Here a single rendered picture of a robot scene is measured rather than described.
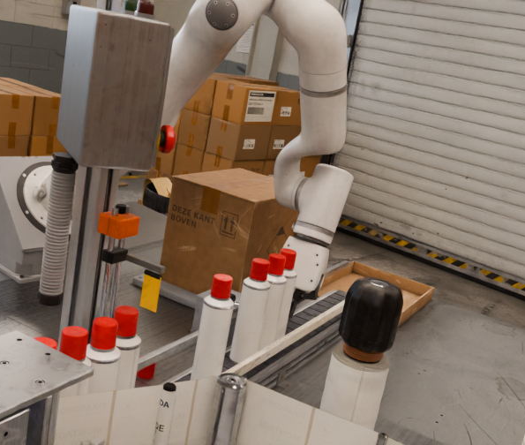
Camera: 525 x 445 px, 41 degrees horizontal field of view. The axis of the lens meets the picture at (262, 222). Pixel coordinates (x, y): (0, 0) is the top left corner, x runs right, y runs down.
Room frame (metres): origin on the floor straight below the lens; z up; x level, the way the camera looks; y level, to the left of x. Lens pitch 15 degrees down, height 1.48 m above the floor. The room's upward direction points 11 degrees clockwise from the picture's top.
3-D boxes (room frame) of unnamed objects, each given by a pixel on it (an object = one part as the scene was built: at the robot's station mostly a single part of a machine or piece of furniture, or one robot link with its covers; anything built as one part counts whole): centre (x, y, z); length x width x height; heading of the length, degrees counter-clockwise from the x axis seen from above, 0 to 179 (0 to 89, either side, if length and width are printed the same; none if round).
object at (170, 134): (0.93, 0.15, 1.33); 0.04 x 0.03 x 0.04; 28
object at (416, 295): (1.89, -0.35, 0.85); 0.30 x 0.26 x 0.04; 153
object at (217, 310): (1.11, 0.05, 0.98); 0.05 x 0.05 x 0.20
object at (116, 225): (0.97, 0.18, 1.05); 0.10 x 0.04 x 0.33; 63
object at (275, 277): (1.28, -0.04, 0.98); 0.05 x 0.05 x 0.20
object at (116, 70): (0.94, 0.23, 1.38); 0.17 x 0.10 x 0.19; 28
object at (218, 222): (1.74, 0.06, 0.99); 0.30 x 0.24 x 0.27; 151
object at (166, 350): (1.27, 0.01, 0.96); 1.07 x 0.01 x 0.01; 153
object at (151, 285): (0.96, 0.14, 1.09); 0.03 x 0.01 x 0.06; 63
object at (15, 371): (0.58, 0.21, 1.14); 0.14 x 0.11 x 0.01; 153
